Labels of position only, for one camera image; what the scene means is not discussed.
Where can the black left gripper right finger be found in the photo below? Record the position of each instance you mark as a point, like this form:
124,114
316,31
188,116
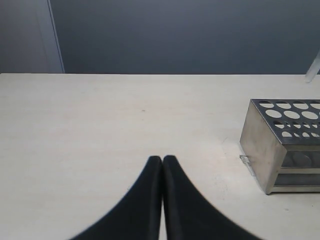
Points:
188,215

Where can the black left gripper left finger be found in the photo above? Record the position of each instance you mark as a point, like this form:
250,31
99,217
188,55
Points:
137,215

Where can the blue-capped tube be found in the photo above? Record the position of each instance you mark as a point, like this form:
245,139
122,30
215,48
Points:
314,69

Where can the stainless steel test tube rack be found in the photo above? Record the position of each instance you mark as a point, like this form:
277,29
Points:
281,140

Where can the clear tape piece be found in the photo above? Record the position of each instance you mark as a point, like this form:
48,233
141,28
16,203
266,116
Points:
245,160

